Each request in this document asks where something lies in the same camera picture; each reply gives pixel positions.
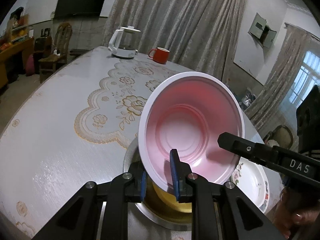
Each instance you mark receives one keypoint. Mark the large steel bowl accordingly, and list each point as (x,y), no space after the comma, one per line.
(153,207)

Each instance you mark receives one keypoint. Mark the window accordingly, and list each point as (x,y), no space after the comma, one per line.
(307,77)

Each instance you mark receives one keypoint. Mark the white glass kettle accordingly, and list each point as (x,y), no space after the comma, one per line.
(123,42)

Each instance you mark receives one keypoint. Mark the red mug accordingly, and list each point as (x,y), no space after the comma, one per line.
(159,55)

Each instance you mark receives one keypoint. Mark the wooden chair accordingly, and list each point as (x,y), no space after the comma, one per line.
(58,57)

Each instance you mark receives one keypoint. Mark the window curtain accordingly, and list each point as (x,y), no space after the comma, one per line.
(282,76)

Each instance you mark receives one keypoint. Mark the white floral plate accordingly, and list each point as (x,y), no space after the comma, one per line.
(251,179)

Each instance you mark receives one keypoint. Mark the red plastic bowl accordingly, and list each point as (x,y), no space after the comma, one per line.
(188,112)

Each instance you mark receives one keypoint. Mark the lace floral table mat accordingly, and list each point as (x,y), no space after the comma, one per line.
(114,110)

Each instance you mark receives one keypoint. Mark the yellow bowl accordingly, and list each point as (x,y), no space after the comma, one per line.
(170,200)

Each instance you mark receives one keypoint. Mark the wooden shelf cabinet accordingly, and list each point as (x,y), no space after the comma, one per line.
(16,47)

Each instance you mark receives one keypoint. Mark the person's right hand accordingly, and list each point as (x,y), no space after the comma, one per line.
(285,217)

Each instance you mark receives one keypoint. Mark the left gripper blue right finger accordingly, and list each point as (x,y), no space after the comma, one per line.
(179,173)

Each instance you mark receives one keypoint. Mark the cushioned armchair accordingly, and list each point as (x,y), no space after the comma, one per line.
(282,135)

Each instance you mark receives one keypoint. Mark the beige curtain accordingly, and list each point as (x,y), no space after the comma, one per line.
(199,34)

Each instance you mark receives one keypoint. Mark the open wall electrical box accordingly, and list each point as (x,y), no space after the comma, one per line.
(260,30)

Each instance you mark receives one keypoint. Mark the black wall television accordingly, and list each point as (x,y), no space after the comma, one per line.
(78,8)

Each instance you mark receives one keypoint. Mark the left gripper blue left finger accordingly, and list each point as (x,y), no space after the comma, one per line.
(139,182)

